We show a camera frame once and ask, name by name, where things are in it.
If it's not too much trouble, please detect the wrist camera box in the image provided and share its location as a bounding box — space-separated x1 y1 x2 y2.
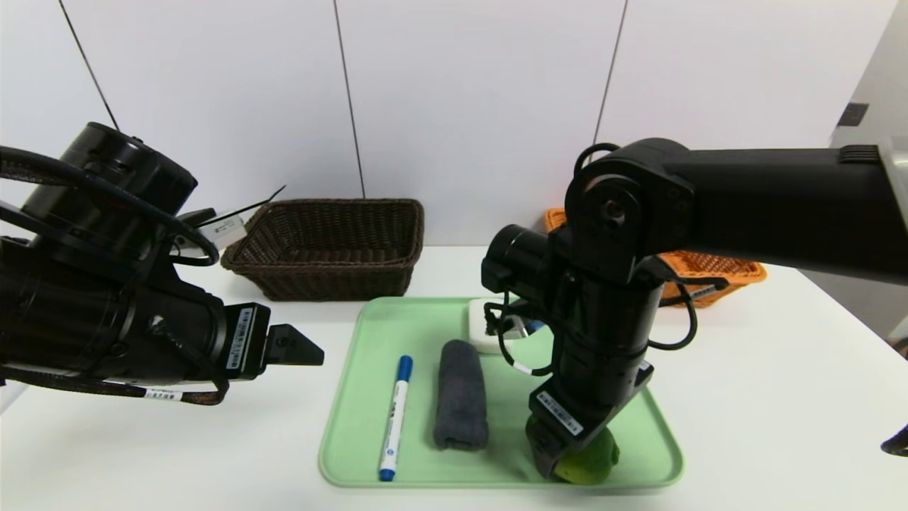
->
505 312 548 343
202 213 248 251

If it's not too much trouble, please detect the dark brown wicker basket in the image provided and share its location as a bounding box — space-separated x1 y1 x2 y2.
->
221 198 425 302

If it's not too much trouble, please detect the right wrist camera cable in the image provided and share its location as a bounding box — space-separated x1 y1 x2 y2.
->
485 302 554 377

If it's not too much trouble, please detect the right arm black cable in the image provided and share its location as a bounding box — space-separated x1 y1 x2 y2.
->
647 277 729 353

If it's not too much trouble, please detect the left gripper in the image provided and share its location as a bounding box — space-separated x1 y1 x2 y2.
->
143 285 325 385

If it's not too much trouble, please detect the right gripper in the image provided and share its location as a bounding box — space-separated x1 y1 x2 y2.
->
525 340 655 480

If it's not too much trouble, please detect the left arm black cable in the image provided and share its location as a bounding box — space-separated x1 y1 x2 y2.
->
0 145 221 268

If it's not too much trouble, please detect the green lime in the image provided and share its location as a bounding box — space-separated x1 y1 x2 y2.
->
553 424 621 486

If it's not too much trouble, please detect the white soap bar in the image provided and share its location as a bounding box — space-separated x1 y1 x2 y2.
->
467 298 511 355

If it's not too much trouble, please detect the orange wicker basket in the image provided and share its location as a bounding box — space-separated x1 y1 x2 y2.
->
545 208 768 309

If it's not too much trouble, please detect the light green plastic tray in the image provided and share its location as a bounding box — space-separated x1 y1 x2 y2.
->
319 296 684 489

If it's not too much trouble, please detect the grey towel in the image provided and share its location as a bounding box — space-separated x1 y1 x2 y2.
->
433 339 489 451

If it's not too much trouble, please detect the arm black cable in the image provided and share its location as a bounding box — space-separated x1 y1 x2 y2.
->
647 277 729 353
0 145 221 268

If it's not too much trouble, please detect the blue white marker pen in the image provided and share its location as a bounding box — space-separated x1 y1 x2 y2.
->
378 355 414 482

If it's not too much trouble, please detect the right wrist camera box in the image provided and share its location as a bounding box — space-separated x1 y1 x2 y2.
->
505 312 548 343

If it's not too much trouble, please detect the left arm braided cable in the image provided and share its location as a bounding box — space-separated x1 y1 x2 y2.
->
0 323 231 407

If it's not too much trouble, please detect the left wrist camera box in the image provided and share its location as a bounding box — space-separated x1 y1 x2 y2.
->
202 213 248 251

